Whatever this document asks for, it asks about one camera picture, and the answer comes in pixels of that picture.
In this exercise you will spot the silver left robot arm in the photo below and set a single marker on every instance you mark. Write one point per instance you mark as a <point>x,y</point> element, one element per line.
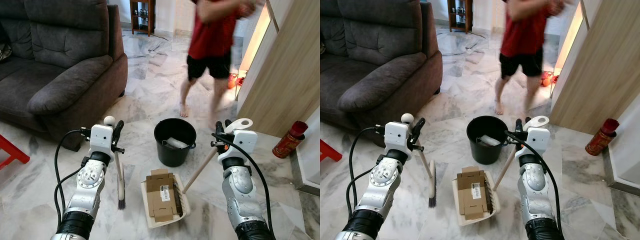
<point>87,185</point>
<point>382,182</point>

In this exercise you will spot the black plastic bucket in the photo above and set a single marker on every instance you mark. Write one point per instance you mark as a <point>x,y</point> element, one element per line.
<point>172,157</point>
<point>482,155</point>

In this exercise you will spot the dark wooden shelf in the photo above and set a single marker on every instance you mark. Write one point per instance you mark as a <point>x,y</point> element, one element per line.
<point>134,20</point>
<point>452,19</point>

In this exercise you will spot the brown cardboard box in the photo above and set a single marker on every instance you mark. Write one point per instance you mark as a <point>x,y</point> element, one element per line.
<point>160,200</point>
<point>472,197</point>

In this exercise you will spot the red plastic stool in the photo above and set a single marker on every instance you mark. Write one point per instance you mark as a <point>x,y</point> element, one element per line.
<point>12,152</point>
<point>329,151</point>

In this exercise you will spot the small red floor item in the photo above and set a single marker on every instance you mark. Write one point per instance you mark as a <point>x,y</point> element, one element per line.
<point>236,81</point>
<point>549,79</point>

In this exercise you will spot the light wooden cabinet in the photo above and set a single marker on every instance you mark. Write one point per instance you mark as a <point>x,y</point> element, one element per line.
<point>600,70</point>
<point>285,75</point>

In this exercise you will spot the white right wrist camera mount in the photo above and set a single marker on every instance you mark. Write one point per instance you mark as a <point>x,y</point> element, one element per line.
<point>244,142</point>
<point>539,141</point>

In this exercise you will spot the red cylindrical tin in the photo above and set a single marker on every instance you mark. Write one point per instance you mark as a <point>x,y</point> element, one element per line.
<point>599,141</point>
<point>287,145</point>

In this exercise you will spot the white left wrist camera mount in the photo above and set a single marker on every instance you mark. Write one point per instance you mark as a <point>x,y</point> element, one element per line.
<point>396,136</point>
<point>101,137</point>

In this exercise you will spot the person in red shirt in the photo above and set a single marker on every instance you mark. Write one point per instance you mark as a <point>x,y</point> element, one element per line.
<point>525,35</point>
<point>215,35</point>

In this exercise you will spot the dark grey fabric sofa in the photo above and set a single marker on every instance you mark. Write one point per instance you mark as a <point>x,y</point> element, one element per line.
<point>380,55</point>
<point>60,60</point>

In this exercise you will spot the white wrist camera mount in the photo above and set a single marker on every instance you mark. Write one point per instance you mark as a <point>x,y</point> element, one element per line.
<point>539,141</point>
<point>101,137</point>
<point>244,142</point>
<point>396,136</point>

